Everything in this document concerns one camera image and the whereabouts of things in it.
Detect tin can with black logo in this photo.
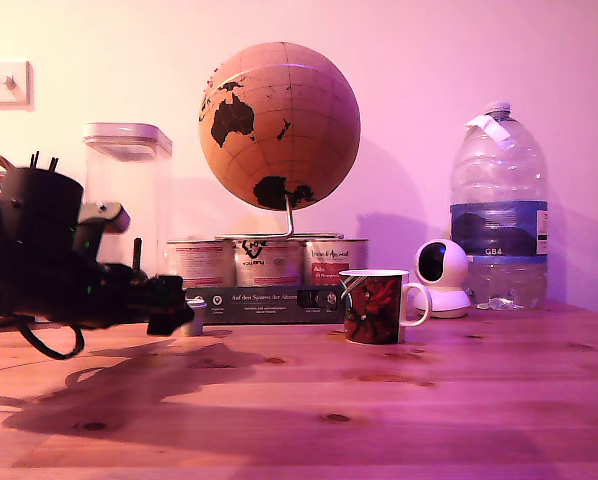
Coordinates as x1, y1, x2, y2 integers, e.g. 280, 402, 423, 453
233, 238, 305, 288

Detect small white round camera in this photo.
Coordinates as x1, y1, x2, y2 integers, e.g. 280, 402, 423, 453
412, 238, 473, 320

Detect large clear water bottle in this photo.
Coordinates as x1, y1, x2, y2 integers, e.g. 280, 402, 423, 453
450, 101, 550, 311

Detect dark red mug, white handle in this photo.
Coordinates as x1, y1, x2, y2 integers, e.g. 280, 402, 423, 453
338, 269, 433, 346

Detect dark flat printed box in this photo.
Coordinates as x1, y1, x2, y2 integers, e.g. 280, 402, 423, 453
185, 285, 348, 325

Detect cork globe on metal stand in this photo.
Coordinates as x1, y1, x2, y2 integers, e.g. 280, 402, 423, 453
197, 42, 363, 242

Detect clear jar with white lid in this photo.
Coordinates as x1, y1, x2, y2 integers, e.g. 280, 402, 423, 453
82, 122, 174, 281

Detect white wall switch plate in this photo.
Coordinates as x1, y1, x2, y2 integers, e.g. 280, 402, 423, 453
0, 60, 34, 111

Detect pale camera box on bracket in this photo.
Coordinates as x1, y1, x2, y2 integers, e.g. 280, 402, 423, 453
77, 200, 132, 236

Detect pale coffee capsule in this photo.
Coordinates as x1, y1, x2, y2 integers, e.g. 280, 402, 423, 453
180, 297, 209, 337

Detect tin can with red label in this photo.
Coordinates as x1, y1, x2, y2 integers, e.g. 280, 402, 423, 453
303, 238, 371, 288

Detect tin can with pale label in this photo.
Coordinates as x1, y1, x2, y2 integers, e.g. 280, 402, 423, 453
167, 238, 236, 289

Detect black looping cable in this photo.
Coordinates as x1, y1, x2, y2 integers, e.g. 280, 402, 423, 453
15, 319, 87, 360

